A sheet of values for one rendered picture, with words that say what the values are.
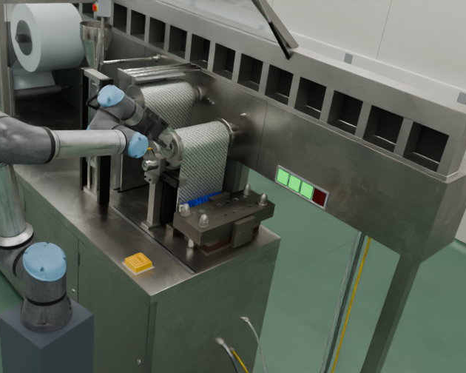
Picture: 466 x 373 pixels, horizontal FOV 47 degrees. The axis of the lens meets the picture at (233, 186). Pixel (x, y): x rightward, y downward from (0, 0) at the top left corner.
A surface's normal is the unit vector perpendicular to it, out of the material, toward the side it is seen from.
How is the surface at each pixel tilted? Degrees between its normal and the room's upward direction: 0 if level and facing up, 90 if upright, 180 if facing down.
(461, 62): 90
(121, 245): 0
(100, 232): 0
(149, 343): 90
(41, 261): 8
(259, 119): 90
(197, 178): 90
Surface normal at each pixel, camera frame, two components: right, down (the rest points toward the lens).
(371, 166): -0.72, 0.23
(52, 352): 0.81, 0.37
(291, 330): 0.14, -0.87
